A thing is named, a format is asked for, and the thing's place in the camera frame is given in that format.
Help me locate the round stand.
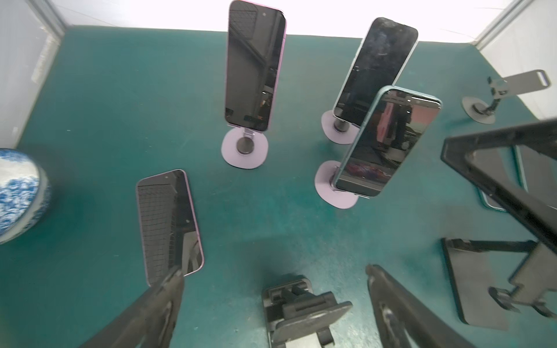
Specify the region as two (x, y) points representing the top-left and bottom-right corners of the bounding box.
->
(321, 110), (360, 145)
(461, 69), (552, 125)
(221, 127), (268, 170)
(314, 160), (358, 210)

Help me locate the blue white ceramic bowl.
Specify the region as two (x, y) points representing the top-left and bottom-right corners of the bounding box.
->
(1, 148), (52, 244)

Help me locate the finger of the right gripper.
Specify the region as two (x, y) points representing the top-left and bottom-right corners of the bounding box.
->
(440, 118), (557, 255)

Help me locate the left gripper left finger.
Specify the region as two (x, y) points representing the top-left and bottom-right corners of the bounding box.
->
(81, 266), (184, 347)

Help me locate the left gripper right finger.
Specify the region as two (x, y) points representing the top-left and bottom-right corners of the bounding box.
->
(366, 265), (473, 347)

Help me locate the purple phone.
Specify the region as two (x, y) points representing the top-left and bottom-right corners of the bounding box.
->
(136, 169), (205, 286)

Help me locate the folding stand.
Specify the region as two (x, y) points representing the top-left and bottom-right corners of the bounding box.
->
(440, 238), (556, 331)
(262, 278), (353, 347)

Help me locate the front right folding stand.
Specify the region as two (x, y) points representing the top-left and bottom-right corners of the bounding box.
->
(440, 238), (556, 331)

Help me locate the front left folding stand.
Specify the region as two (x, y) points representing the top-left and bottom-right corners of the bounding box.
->
(262, 278), (353, 347)

